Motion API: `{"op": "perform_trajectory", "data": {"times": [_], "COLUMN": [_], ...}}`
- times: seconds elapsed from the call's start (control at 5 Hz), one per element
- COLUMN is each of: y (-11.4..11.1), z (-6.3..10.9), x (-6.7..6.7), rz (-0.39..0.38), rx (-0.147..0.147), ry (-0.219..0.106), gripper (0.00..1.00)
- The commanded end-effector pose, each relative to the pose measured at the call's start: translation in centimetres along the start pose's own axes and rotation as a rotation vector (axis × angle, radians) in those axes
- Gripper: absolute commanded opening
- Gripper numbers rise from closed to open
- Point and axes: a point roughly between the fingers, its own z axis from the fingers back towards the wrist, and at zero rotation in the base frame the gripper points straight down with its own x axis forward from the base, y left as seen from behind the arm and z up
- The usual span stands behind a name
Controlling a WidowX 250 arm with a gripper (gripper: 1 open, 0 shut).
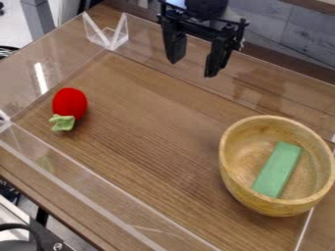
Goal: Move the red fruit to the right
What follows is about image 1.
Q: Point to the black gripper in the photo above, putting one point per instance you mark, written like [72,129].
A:
[203,19]

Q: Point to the red plush strawberry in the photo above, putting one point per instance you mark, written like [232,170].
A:
[70,106]

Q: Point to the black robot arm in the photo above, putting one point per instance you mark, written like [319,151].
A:
[210,20]

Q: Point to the wooden bowl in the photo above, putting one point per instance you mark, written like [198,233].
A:
[246,145]

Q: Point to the green rectangular block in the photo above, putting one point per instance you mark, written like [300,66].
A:
[278,169]

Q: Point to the black metal table leg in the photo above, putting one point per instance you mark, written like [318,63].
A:
[41,216]

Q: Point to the clear acrylic corner bracket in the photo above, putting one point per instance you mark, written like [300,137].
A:
[107,37]

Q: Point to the clear acrylic tray wall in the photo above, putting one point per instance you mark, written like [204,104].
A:
[131,178]

